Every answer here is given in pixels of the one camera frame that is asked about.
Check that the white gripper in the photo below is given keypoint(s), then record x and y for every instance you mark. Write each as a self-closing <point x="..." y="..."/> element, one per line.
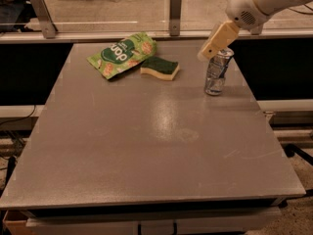
<point x="242" y="10"/>

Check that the green and yellow sponge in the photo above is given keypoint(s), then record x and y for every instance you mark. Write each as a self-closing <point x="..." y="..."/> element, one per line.
<point x="160" y="68"/>

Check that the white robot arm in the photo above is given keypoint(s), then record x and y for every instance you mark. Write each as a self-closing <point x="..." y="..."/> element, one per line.
<point x="272" y="7"/>

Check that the green rice chip bag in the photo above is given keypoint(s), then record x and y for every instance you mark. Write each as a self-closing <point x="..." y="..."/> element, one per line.
<point x="123" y="55"/>

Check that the silver crushed soda can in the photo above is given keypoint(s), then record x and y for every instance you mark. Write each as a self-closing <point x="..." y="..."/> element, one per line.
<point x="215" y="73"/>

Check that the glass barrier panel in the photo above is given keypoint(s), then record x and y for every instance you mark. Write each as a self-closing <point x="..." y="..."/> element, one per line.
<point x="133" y="15"/>

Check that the cardboard box under table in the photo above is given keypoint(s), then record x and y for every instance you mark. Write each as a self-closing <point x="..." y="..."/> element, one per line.
<point x="15" y="223"/>

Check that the right metal glass bracket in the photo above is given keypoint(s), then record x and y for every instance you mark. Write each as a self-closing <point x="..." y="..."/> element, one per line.
<point x="256" y="30"/>

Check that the metal glass bracket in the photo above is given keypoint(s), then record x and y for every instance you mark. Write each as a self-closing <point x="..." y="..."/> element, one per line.
<point x="174" y="17"/>
<point x="256" y="30"/>
<point x="46" y="24"/>

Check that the middle metal glass bracket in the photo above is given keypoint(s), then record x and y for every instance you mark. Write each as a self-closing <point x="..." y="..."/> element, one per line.
<point x="174" y="17"/>

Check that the left metal glass bracket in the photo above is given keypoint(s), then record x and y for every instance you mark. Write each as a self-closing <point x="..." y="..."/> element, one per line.
<point x="46" y="24"/>

